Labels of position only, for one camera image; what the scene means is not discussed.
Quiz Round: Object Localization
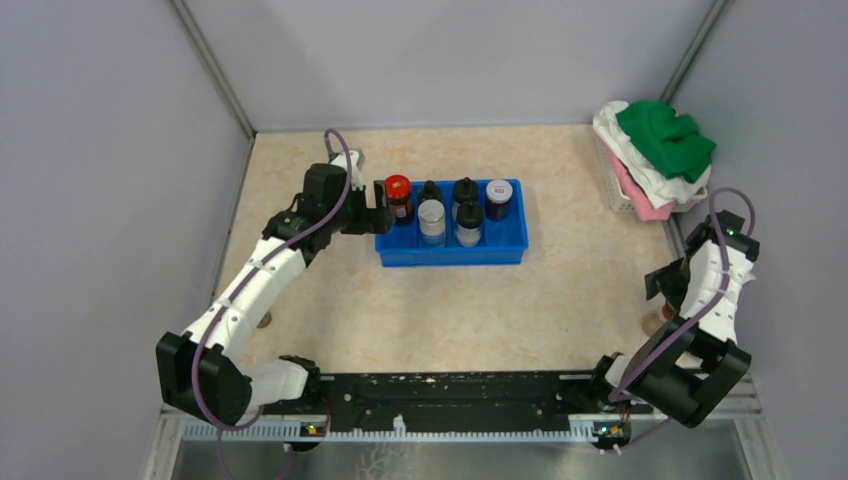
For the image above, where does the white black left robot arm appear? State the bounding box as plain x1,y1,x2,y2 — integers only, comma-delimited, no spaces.
155,159,394,430

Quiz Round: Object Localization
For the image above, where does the pink cap bottle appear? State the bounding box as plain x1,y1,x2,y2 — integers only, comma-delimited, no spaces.
641,303,676,337

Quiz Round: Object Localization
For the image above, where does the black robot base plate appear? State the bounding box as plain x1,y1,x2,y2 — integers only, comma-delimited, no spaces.
264,370,621,415

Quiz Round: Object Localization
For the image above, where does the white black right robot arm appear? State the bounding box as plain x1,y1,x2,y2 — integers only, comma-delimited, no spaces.
586,210,760,428

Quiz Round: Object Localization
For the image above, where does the black pourer cap grain jar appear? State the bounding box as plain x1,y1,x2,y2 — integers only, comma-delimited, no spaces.
451,177,479,206

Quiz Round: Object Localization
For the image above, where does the aluminium frame rail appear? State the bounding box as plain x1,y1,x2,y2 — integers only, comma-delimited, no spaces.
143,378,788,479

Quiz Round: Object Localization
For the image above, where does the yellow label oil bottle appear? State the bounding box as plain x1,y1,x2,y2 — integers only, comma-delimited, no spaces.
257,312,272,329

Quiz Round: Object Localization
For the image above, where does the pink cloth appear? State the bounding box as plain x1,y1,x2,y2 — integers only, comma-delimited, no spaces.
607,151,673,222

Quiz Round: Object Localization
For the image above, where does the white lid brown jar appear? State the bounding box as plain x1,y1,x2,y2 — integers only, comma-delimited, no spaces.
485,179,513,221

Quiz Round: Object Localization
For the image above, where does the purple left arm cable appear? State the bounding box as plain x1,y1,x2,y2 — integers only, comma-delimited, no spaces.
190,128,354,480

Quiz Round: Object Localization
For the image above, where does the blue plastic divided bin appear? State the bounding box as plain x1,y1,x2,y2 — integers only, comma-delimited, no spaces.
375,178,529,268

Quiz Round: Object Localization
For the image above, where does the red cap brown sauce bottle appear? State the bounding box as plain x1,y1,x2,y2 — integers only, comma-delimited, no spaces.
385,174,415,225

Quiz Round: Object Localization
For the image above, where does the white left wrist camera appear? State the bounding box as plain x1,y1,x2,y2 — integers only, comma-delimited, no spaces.
329,148,365,191

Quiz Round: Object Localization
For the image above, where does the white laundry basket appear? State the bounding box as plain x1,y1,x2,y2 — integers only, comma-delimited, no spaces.
595,137,708,221

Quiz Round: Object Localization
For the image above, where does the silver cap white bead jar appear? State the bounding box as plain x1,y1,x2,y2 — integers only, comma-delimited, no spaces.
418,199,446,247

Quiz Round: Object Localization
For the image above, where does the white cloth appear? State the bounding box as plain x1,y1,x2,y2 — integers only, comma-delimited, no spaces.
593,101,711,209

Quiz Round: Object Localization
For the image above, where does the green cloth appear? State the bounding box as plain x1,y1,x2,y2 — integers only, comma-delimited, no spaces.
615,100,716,184

